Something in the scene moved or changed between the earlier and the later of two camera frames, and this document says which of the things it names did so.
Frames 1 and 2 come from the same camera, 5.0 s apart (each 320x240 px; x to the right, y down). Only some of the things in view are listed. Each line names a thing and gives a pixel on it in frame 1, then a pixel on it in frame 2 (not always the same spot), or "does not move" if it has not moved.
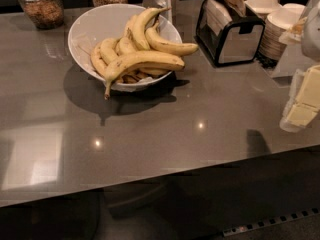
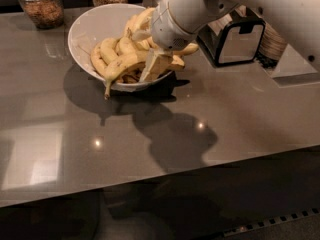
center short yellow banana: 126,45 does not move
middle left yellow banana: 107,53 does not move
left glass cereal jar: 43,4 does not move
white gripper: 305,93 -> 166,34
